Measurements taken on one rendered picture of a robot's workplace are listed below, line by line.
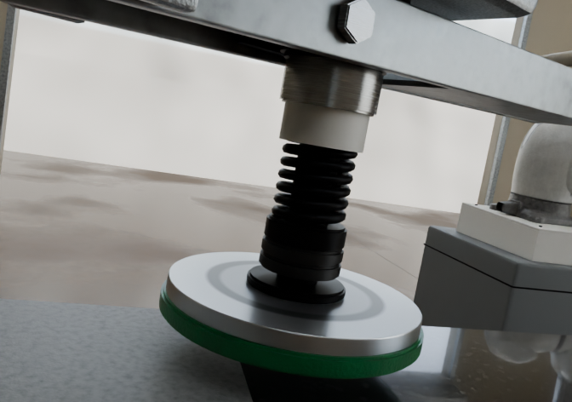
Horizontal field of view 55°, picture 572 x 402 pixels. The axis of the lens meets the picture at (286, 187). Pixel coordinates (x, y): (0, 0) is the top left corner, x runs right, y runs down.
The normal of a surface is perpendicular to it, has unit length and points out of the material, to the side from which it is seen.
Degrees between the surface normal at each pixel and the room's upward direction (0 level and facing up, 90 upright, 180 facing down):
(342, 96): 90
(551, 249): 90
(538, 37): 90
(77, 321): 0
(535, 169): 91
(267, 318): 0
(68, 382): 0
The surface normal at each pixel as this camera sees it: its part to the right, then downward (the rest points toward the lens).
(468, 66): 0.62, 0.19
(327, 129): 0.00, 0.11
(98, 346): 0.17, -0.98
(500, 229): -0.95, -0.13
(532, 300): 0.27, 0.15
